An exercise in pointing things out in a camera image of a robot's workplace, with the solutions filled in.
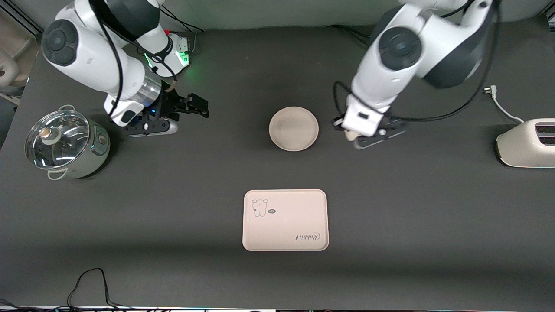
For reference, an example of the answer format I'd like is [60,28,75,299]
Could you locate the glass pot lid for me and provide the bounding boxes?
[25,110,90,169]

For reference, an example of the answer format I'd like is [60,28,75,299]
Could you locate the black left base cable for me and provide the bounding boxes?
[327,25,373,46]

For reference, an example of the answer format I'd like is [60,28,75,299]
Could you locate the black right base cable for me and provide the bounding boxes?
[160,8,205,57]

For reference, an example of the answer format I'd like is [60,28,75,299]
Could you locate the beige tray with rabbit print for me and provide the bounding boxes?
[242,189,330,252]

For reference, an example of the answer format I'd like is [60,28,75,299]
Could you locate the black cable loop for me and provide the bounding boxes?
[67,268,131,310]

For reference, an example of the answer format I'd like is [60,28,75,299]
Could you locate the beige rounded furniture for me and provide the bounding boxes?
[0,11,39,104]

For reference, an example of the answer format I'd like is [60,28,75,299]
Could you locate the white toaster cable with plug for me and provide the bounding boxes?
[483,85,526,125]

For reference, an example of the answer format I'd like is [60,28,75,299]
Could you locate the black frame rail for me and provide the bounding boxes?
[0,0,44,34]

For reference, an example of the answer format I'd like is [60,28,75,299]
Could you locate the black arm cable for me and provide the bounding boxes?
[333,0,500,130]
[89,0,179,118]

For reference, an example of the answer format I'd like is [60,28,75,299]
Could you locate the cream toaster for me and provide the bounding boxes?
[496,118,555,168]

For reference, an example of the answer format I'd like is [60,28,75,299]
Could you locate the black base cable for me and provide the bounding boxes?
[160,8,205,57]
[327,25,373,46]

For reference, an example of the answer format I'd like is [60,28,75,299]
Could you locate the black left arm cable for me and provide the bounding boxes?
[333,0,500,130]

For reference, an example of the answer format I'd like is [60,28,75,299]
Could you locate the round beige plate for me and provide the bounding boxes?
[269,106,319,152]

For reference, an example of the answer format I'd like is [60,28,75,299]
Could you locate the pale green cooking pot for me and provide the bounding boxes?
[25,104,111,180]

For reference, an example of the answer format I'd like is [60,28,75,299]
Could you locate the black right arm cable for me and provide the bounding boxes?
[89,0,179,118]

